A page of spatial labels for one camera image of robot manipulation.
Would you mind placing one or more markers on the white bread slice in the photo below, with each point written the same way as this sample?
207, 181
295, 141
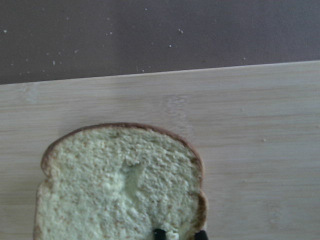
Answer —
120, 181

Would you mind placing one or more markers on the light wooden cutting board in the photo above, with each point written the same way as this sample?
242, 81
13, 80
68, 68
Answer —
256, 128

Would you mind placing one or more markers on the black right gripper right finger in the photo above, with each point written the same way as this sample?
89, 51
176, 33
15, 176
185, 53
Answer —
201, 235

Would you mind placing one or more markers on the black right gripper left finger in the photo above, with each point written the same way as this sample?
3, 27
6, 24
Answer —
159, 234

